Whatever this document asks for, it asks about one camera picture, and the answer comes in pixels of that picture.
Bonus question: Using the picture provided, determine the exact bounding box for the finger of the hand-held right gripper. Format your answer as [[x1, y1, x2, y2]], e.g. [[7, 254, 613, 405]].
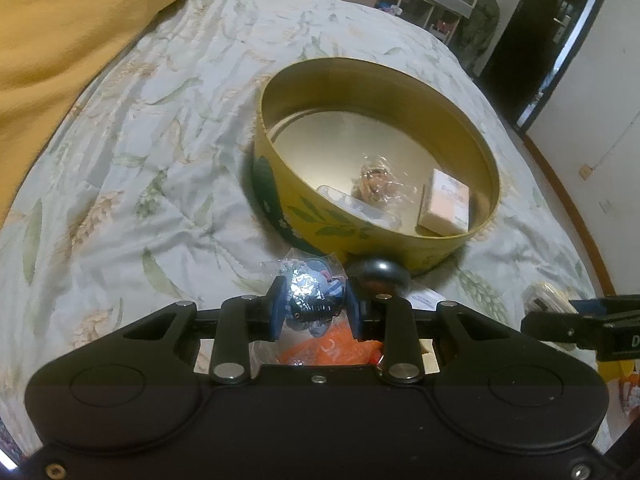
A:
[[567, 294, 640, 318], [520, 311, 640, 352]]

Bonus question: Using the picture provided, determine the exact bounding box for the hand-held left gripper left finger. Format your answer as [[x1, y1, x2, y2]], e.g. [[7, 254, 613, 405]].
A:
[[107, 277, 288, 387]]

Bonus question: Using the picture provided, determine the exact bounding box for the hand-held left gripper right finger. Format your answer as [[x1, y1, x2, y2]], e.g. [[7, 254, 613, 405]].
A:
[[345, 279, 526, 387]]

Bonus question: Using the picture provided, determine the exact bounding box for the pale yellow cartoon packet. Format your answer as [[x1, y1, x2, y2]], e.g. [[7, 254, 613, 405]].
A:
[[521, 281, 573, 322]]

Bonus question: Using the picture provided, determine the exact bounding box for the clear bag of hair ties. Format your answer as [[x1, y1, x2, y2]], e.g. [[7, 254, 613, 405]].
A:
[[260, 256, 348, 338]]

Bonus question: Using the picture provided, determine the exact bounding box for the orange cosmetic tube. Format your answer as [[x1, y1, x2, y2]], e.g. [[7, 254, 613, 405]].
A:
[[277, 322, 386, 367]]

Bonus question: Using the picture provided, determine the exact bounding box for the clear bag of cotton swabs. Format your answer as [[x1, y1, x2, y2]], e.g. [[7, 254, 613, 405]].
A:
[[316, 184, 403, 233]]

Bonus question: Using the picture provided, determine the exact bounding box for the clear bag of rubber bands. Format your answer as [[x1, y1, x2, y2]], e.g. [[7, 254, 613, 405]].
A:
[[351, 156, 418, 207]]

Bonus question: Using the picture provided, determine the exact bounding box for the white pink rectangular packet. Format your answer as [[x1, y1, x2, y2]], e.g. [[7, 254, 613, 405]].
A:
[[416, 168, 472, 237]]

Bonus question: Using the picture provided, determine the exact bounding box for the round yellow floral tin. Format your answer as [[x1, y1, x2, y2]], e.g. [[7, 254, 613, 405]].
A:
[[248, 56, 501, 273]]

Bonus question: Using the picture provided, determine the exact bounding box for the black glossy domed case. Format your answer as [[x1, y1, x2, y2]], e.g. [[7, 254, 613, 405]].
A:
[[346, 257, 412, 306]]

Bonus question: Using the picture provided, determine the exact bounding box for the yellow orange printed bag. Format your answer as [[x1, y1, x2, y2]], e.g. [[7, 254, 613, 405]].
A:
[[597, 359, 640, 433]]

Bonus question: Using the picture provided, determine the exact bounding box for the floral bed quilt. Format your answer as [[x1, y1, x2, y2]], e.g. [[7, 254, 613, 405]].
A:
[[0, 0, 616, 456]]

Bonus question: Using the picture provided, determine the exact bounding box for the green camouflage garment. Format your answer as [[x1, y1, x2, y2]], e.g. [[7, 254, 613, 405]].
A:
[[457, 0, 501, 71]]

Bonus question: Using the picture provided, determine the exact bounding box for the white cluttered shelf unit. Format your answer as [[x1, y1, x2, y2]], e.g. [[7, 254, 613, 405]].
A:
[[377, 0, 488, 43]]

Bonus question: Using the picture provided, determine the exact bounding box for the mustard yellow blanket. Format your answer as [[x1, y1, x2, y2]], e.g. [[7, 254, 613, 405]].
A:
[[0, 0, 233, 216]]

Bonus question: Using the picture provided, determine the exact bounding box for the black door frame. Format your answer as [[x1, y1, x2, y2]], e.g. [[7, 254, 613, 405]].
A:
[[480, 0, 623, 133]]

